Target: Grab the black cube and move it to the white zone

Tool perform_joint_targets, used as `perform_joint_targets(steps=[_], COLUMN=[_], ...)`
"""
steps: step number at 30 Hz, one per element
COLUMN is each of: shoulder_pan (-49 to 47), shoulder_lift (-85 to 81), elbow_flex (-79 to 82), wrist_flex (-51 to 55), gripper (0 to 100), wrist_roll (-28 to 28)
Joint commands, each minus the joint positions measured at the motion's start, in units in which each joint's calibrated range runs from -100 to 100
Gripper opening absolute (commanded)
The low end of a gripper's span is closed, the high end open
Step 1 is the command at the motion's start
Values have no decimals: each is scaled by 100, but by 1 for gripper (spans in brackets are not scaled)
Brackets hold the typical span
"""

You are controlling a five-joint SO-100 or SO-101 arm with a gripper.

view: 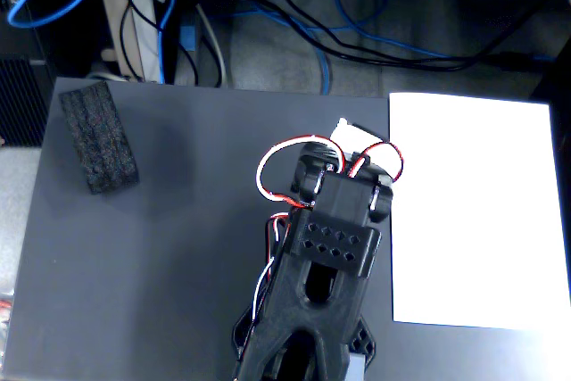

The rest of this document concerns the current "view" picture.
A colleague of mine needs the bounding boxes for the dark grey work board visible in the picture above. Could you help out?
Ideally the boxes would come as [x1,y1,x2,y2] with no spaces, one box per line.
[0,77,571,381]

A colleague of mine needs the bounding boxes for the blue floor cable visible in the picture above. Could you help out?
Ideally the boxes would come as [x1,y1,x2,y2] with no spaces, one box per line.
[240,0,554,96]

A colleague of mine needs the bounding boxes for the black foam cube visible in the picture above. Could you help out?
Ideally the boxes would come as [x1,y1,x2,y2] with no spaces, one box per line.
[58,80,141,195]

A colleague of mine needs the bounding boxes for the beige desk leg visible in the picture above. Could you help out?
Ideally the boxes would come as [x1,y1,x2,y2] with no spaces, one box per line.
[97,0,164,84]

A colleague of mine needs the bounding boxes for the white red servo cable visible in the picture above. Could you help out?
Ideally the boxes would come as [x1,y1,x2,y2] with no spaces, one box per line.
[255,134,341,209]

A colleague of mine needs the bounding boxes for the short red servo cable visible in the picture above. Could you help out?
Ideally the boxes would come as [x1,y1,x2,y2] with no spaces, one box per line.
[347,141,405,184]

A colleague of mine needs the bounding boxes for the small blue box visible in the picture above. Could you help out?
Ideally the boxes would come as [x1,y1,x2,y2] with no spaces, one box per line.
[180,26,197,52]

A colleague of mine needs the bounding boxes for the black vented computer case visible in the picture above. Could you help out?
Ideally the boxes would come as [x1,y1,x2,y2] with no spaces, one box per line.
[0,0,59,148]

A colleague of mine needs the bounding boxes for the blue hanging cable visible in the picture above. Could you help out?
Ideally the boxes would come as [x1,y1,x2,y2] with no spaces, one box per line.
[155,0,179,84]

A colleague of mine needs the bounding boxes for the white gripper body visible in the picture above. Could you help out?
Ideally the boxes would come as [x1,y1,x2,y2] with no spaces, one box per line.
[330,117,401,180]

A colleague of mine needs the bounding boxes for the white paper sheet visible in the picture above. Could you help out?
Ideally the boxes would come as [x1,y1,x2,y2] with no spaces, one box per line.
[388,92,571,332]

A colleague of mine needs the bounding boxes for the red white black wire bundle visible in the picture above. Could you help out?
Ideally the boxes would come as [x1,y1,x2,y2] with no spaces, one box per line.
[251,213,292,329]

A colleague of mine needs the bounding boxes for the grey cable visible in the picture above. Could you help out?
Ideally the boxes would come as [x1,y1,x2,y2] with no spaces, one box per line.
[195,4,229,87]

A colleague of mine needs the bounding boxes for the thin black cable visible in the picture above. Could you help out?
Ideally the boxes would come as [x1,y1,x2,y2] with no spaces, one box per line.
[119,0,158,82]

